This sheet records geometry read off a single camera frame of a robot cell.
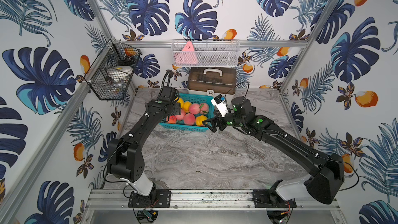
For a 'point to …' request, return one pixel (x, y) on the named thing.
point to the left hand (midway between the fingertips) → (172, 106)
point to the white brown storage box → (213, 81)
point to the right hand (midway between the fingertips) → (209, 115)
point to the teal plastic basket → (195, 99)
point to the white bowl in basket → (120, 73)
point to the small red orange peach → (172, 119)
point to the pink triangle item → (187, 56)
